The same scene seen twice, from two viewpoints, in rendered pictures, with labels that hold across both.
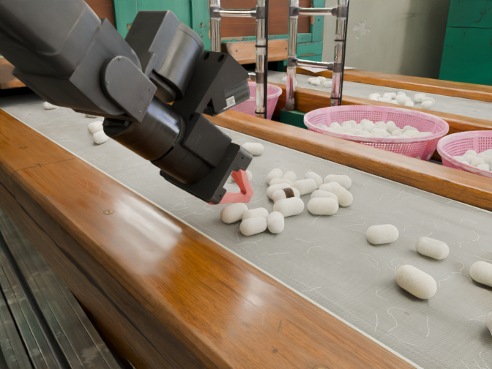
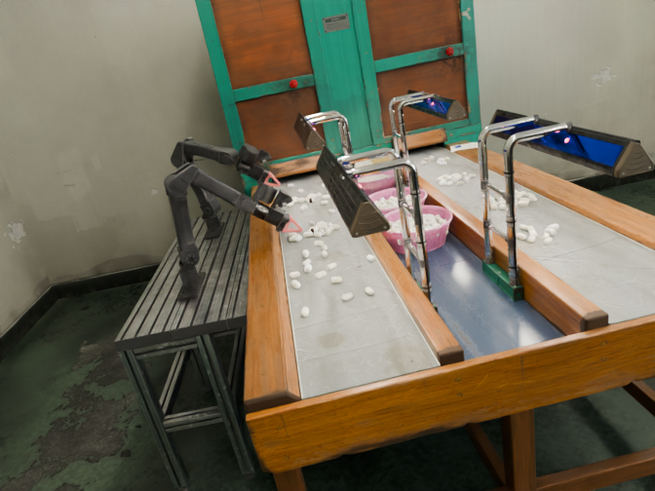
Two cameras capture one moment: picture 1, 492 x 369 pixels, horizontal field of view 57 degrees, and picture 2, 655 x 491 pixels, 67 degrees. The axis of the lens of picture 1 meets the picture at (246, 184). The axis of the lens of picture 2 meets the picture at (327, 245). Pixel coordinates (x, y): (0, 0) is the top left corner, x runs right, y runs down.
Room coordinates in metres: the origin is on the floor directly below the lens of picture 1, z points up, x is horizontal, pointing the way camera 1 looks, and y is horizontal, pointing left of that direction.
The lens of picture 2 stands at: (-0.88, -1.16, 1.41)
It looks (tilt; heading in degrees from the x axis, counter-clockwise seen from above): 22 degrees down; 37
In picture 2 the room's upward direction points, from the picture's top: 11 degrees counter-clockwise
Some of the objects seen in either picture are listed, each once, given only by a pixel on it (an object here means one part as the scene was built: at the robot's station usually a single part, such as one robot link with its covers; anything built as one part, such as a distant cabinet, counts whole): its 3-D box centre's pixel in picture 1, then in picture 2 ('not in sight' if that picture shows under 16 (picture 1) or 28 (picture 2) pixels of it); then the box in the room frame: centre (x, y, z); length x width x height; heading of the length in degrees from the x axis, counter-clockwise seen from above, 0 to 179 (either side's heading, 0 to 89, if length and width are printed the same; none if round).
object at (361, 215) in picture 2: not in sight; (342, 180); (0.13, -0.48, 1.08); 0.62 x 0.08 x 0.07; 40
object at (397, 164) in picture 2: not in sight; (383, 238); (0.18, -0.55, 0.90); 0.20 x 0.19 x 0.45; 40
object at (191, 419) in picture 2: not in sight; (215, 327); (0.35, 0.49, 0.32); 1.20 x 0.29 x 0.63; 37
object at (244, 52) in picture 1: (258, 51); (419, 139); (1.61, -0.05, 0.83); 0.30 x 0.06 x 0.07; 130
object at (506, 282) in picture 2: not in sight; (525, 206); (0.44, -0.85, 0.90); 0.20 x 0.19 x 0.45; 40
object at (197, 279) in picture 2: not in sight; (189, 277); (0.15, 0.26, 0.71); 0.20 x 0.07 x 0.08; 37
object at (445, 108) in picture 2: not in sight; (430, 102); (1.24, -0.28, 1.08); 0.62 x 0.08 x 0.07; 40
